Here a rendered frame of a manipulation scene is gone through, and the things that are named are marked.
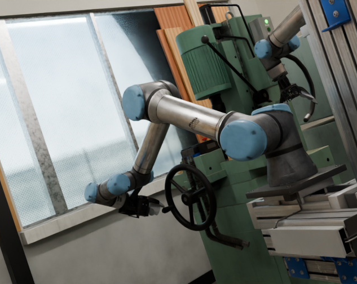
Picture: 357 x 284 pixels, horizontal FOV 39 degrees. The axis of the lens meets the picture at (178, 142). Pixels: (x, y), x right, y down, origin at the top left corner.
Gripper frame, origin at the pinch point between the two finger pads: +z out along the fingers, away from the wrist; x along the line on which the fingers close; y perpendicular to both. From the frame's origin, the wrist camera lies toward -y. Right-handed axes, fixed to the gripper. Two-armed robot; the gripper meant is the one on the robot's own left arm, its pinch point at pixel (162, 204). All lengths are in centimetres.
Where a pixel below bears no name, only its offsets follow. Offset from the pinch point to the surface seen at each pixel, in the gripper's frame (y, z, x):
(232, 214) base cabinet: 0.6, 27.5, 14.2
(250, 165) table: -15.4, 18.3, 33.3
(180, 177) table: -17.9, 16.8, -10.3
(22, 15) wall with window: -132, -39, -118
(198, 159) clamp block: -18.3, 5.7, 15.5
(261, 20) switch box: -91, 27, 28
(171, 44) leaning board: -152, 70, -104
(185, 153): -22.5, 4.6, 7.4
